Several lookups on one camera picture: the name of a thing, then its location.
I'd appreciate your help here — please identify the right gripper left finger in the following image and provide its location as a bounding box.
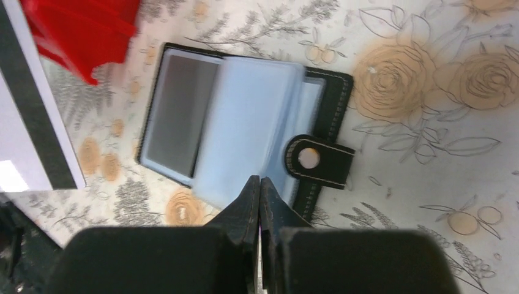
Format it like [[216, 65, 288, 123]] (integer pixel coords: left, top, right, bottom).
[[44, 176, 260, 293]]

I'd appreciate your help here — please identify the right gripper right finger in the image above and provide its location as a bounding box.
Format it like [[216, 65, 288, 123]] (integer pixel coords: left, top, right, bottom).
[[259, 178, 459, 293]]

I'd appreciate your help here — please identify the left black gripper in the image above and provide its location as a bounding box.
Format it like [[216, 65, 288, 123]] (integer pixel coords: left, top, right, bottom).
[[1, 194, 62, 293]]

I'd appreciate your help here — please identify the black leather card holder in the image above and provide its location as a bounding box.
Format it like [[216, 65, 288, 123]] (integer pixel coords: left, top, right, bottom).
[[136, 43, 355, 220]]

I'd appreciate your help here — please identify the red plastic bin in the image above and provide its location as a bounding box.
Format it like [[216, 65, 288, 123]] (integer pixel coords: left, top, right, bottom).
[[20, 0, 140, 85]]

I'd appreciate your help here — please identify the floral table mat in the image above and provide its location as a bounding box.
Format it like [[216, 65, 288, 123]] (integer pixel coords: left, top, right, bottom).
[[9, 1, 518, 293]]

